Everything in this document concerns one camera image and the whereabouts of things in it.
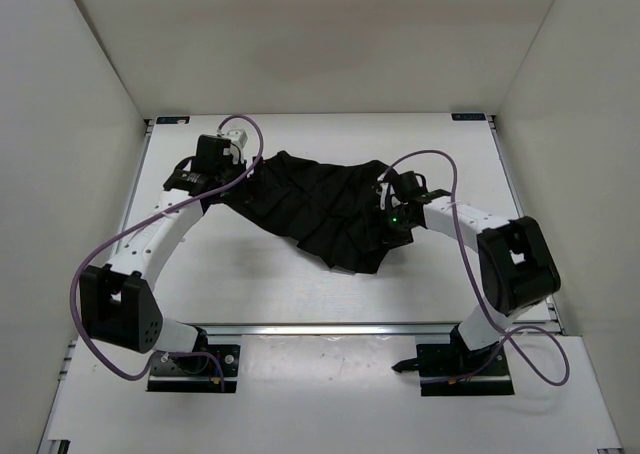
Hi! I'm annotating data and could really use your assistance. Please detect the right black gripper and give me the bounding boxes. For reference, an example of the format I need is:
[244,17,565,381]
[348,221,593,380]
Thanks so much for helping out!
[361,205,417,255]

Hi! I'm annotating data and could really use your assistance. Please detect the black pleated skirt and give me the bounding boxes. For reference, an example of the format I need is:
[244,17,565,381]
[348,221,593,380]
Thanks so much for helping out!
[221,151,413,274]

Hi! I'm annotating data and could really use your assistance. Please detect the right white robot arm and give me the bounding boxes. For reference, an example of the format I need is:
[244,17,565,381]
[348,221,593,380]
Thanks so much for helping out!
[376,171,561,375]

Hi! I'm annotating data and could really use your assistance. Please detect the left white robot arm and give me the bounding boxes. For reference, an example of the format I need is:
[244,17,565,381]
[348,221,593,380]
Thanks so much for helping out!
[79,129,248,372]

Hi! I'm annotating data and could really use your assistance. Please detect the left blue corner label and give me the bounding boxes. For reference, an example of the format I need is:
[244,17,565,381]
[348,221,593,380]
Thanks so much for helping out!
[155,116,190,125]

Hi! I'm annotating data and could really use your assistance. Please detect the blue corner label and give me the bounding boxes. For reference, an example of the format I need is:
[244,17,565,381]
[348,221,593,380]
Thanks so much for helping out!
[451,112,487,122]
[155,116,190,125]

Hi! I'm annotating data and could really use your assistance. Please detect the right blue corner label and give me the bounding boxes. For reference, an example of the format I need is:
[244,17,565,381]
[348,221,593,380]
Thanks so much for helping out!
[451,112,487,122]

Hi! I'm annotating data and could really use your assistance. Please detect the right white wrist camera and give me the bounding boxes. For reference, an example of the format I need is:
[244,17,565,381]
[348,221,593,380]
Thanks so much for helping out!
[376,170,393,212]

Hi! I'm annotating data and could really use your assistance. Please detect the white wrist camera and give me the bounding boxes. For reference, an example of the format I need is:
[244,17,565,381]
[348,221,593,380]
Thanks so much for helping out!
[217,129,248,164]
[376,170,393,212]

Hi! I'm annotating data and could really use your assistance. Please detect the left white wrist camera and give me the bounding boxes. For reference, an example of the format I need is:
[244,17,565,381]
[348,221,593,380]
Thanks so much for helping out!
[217,129,248,164]

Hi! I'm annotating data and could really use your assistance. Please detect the left aluminium side rail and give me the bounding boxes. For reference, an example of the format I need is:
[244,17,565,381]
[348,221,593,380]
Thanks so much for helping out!
[119,118,155,231]

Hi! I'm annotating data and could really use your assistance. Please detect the aluminium side rail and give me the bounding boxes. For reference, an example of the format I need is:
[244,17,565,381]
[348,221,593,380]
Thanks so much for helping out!
[119,118,155,231]
[488,115,566,335]

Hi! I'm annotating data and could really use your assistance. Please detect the aluminium front rail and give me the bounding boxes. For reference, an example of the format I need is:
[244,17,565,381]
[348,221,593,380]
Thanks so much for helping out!
[201,323,454,337]

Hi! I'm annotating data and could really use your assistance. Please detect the right aluminium side rail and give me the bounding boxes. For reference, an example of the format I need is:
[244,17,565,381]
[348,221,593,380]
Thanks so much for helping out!
[488,115,566,335]

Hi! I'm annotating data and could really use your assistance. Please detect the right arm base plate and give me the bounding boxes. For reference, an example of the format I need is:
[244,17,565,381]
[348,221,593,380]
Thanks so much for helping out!
[392,338,515,397]

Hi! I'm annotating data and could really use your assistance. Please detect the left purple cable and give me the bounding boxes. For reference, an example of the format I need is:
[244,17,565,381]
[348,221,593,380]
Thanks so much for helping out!
[73,115,266,381]

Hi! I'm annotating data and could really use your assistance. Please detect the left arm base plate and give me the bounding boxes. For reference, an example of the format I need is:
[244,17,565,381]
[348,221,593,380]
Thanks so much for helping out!
[147,343,241,394]

